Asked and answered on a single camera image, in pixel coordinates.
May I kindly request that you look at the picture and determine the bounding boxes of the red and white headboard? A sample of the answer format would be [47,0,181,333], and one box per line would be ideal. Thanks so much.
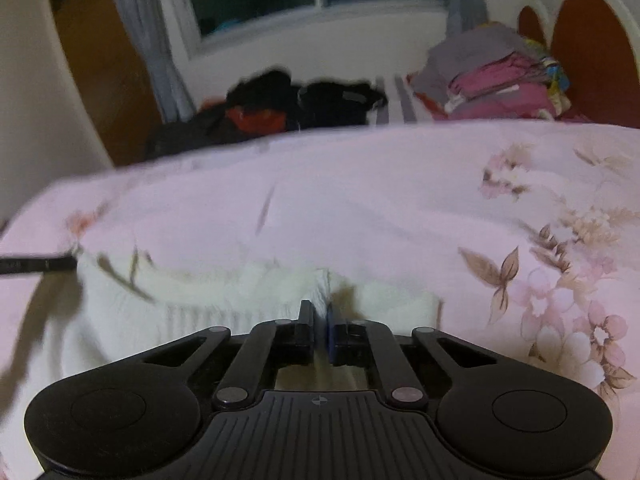
[517,0,640,128]

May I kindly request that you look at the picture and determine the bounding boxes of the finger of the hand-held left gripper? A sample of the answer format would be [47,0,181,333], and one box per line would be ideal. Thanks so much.
[0,255,78,277]

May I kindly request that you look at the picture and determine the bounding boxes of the black and red clothes pile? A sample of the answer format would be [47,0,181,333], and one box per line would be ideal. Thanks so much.
[145,70,301,161]

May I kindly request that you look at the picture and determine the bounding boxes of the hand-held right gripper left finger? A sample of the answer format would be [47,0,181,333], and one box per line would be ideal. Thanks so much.
[132,300,317,410]

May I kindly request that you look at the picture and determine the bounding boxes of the white long-sleeve shirt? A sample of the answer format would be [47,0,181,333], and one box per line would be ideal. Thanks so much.
[75,252,443,391]

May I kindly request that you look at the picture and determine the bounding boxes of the pink folded clothes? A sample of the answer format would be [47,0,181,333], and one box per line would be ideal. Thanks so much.
[440,52,558,121]

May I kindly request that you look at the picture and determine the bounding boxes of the pink floral bedsheet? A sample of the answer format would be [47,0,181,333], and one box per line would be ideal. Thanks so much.
[0,120,640,480]

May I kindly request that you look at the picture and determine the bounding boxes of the striped pillow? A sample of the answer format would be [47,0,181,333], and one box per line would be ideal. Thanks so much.
[367,75,436,123]

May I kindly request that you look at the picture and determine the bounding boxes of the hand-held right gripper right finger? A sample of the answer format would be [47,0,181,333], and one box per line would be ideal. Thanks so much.
[325,302,501,406]

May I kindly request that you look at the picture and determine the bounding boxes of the colourful patterned cloth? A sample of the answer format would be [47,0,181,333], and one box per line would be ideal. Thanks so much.
[522,37,573,116]

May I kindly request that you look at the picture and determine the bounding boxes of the black garment with white trim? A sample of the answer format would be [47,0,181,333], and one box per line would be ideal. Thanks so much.
[297,80,388,128]

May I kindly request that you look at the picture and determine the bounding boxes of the stack of folded clothes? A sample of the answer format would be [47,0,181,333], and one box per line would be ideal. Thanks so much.
[415,22,538,106]

